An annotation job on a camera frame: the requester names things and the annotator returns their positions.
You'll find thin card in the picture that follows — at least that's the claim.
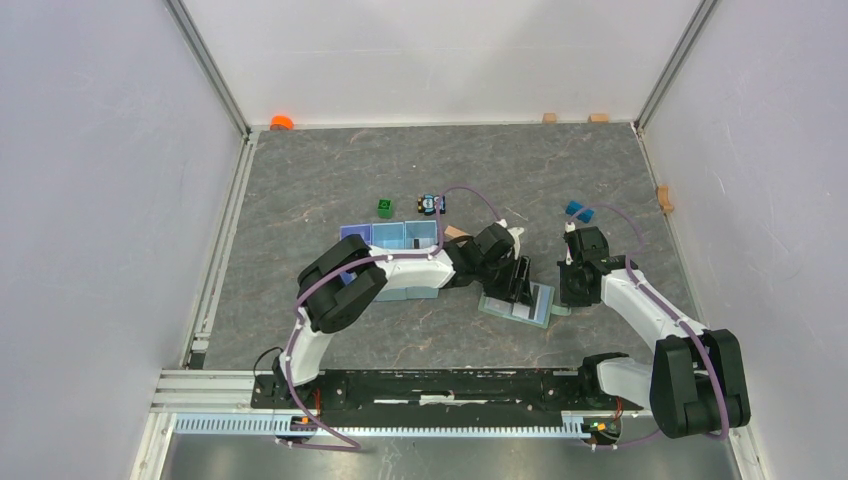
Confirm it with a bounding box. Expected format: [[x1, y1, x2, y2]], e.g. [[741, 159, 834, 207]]
[[527, 282, 555, 328]]

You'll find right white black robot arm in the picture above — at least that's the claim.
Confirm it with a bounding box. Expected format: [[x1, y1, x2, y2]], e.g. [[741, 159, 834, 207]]
[[558, 223, 752, 439]]

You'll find small wooden block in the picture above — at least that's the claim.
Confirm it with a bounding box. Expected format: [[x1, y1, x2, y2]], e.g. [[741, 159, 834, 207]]
[[444, 226, 469, 240]]

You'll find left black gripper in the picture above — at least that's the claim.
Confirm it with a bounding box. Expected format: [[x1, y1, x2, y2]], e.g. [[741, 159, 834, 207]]
[[476, 253, 533, 308]]

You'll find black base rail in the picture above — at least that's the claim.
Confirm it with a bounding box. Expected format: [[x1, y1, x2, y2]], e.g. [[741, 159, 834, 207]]
[[250, 368, 626, 428]]

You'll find orange round cap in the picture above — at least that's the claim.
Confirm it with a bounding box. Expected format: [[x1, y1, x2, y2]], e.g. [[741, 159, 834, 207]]
[[269, 115, 294, 131]]

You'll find curved wooden piece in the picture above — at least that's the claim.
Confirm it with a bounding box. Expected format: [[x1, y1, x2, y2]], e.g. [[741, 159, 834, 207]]
[[656, 185, 675, 215]]

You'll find blue toy brick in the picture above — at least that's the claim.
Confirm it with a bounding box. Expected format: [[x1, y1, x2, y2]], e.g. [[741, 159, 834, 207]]
[[565, 201, 594, 224]]

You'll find green card holder wallet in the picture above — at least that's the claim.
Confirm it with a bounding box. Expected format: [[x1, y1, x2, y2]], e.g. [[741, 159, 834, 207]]
[[478, 286, 571, 328]]

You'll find green toy cube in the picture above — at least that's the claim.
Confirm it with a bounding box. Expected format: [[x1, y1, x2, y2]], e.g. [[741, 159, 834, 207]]
[[376, 198, 394, 219]]

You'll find blue three-compartment organizer tray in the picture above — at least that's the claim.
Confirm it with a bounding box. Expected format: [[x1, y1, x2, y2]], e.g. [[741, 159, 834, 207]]
[[339, 220, 438, 302]]

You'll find black blue owl toy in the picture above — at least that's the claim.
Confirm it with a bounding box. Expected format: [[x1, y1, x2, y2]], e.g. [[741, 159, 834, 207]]
[[417, 194, 446, 216]]

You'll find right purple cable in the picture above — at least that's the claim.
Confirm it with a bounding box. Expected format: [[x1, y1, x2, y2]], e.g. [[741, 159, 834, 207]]
[[566, 202, 730, 450]]

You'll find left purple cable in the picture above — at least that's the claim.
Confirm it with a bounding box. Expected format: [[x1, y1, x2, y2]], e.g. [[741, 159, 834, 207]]
[[284, 186, 505, 452]]

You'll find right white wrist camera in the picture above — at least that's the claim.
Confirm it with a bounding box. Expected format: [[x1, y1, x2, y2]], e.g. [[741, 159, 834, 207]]
[[563, 222, 576, 265]]

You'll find purple cable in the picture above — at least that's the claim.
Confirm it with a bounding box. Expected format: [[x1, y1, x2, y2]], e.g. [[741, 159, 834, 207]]
[[284, 186, 505, 452], [566, 202, 730, 450]]

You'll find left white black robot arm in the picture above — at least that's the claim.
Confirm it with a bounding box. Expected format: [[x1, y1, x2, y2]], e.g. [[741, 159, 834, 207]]
[[275, 220, 534, 408]]

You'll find aluminium frame rail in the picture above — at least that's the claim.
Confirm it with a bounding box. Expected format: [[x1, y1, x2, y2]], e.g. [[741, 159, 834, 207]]
[[173, 413, 590, 440]]

